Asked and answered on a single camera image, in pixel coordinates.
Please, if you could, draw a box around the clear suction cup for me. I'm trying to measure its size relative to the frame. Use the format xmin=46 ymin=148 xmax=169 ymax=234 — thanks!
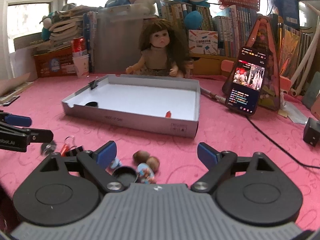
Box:
xmin=40 ymin=140 xmax=57 ymax=155

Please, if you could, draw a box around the blue bear hair clip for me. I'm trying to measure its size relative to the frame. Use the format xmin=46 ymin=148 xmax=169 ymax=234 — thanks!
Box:
xmin=109 ymin=158 xmax=122 ymax=170

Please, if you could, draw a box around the large black binder clip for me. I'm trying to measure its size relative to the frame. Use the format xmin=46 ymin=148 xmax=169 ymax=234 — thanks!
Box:
xmin=65 ymin=135 xmax=84 ymax=157

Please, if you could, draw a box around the short red crayon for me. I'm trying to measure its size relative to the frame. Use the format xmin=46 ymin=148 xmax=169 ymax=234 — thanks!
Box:
xmin=60 ymin=144 xmax=70 ymax=157

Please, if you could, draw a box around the large black cap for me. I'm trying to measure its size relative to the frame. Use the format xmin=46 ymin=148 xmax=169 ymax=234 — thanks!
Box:
xmin=112 ymin=166 xmax=138 ymax=187

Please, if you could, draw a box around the brown chestnut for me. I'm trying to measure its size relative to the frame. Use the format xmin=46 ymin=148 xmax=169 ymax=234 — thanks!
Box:
xmin=146 ymin=156 xmax=160 ymax=173
xmin=132 ymin=150 xmax=150 ymax=164

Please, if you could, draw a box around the small black cap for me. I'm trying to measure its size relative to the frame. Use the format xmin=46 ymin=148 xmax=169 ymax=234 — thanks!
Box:
xmin=85 ymin=101 xmax=98 ymax=107

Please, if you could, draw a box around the long red crayon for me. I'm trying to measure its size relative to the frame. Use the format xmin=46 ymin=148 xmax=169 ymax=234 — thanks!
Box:
xmin=165 ymin=111 xmax=171 ymax=118

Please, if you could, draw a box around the pink towel mat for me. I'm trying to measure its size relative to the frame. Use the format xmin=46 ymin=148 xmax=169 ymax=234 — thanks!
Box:
xmin=5 ymin=76 xmax=319 ymax=230

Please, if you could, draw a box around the red plastic basket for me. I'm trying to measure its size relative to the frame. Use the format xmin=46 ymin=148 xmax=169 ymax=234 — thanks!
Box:
xmin=33 ymin=47 xmax=76 ymax=78

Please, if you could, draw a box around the small black binder clip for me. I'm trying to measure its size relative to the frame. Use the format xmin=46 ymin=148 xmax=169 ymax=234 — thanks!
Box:
xmin=88 ymin=79 xmax=99 ymax=90

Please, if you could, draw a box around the grey cardboard box tray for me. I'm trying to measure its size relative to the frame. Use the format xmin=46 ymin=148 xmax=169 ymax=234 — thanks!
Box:
xmin=62 ymin=74 xmax=201 ymax=138

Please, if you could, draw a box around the black smartphone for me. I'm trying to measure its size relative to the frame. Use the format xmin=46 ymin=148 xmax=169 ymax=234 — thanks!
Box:
xmin=225 ymin=46 xmax=267 ymax=116

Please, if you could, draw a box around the white paper cup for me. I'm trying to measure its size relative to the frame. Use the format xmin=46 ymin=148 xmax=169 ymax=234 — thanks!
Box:
xmin=73 ymin=55 xmax=89 ymax=78

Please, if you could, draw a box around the black power adapter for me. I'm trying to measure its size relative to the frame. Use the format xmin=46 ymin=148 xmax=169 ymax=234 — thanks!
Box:
xmin=303 ymin=118 xmax=320 ymax=147

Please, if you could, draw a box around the red soda can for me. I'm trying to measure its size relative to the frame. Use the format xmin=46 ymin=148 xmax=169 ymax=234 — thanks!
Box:
xmin=71 ymin=37 xmax=88 ymax=57

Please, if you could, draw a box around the colourful stationery box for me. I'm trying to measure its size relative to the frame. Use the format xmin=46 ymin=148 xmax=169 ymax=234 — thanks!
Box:
xmin=188 ymin=30 xmax=218 ymax=55

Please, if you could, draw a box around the brown haired doll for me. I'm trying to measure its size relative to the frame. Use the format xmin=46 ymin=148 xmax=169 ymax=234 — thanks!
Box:
xmin=125 ymin=18 xmax=189 ymax=78

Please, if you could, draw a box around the pink triangular phone stand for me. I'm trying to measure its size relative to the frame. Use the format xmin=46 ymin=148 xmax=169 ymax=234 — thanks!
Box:
xmin=222 ymin=16 xmax=281 ymax=111

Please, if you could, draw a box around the grey plastic storage bin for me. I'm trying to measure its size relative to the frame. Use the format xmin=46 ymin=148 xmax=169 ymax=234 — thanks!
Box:
xmin=93 ymin=4 xmax=157 ymax=74

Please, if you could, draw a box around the black charging cable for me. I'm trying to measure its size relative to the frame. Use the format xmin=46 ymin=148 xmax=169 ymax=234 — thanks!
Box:
xmin=246 ymin=114 xmax=320 ymax=170

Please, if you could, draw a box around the white cable connector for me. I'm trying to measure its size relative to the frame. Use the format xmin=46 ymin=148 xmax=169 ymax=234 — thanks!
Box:
xmin=200 ymin=87 xmax=226 ymax=104

